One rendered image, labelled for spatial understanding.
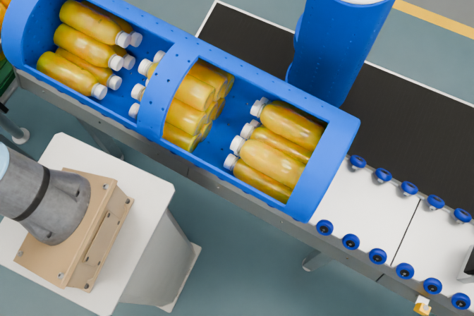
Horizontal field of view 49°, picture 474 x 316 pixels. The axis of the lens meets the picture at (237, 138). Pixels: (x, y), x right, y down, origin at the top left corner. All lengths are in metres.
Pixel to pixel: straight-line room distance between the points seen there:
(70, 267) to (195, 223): 1.37
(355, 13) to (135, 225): 0.88
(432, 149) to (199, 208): 1.05
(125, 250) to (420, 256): 0.76
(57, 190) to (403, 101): 1.75
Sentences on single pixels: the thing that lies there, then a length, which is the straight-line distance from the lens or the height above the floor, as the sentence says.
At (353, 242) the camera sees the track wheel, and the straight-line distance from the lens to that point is 1.39.
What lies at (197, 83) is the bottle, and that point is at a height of 1.18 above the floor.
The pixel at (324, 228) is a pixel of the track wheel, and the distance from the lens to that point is 1.39.
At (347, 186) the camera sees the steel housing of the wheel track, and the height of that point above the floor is 0.93.
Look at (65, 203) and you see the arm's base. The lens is 1.06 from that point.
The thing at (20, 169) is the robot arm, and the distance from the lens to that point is 1.03.
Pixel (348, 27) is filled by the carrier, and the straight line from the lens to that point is 1.68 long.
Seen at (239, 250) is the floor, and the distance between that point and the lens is 2.34.
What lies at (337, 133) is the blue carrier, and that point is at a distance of 1.18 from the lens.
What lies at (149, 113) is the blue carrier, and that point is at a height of 1.18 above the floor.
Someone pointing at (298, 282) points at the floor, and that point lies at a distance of 2.34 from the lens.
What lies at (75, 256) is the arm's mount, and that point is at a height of 1.33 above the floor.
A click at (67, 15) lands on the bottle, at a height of 1.13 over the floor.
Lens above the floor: 2.32
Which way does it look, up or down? 72 degrees down
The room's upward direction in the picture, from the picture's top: straight up
